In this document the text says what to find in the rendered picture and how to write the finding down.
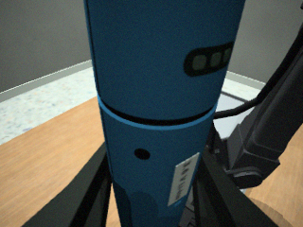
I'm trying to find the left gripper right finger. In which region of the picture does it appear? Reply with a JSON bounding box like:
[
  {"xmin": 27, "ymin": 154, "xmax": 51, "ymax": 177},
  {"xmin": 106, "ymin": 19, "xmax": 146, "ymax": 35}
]
[{"xmin": 192, "ymin": 147, "xmax": 279, "ymax": 227}]

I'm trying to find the blue electric screwdriver barrel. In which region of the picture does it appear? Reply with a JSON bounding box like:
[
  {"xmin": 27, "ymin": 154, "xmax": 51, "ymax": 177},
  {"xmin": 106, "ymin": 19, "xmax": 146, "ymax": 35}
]
[{"xmin": 83, "ymin": 0, "xmax": 245, "ymax": 227}]

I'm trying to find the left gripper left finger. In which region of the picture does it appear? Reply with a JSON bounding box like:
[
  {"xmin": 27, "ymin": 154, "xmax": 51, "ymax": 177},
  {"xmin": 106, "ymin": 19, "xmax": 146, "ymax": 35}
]
[{"xmin": 21, "ymin": 141, "xmax": 112, "ymax": 227}]

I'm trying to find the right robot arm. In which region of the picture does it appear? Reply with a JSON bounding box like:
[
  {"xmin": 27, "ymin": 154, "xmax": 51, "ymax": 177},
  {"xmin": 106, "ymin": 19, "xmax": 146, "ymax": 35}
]
[{"xmin": 211, "ymin": 36, "xmax": 303, "ymax": 189}]

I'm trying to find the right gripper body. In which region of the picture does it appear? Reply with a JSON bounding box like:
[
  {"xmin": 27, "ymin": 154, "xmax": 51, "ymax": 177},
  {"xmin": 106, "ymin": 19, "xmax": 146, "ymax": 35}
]
[{"xmin": 178, "ymin": 187, "xmax": 195, "ymax": 227}]

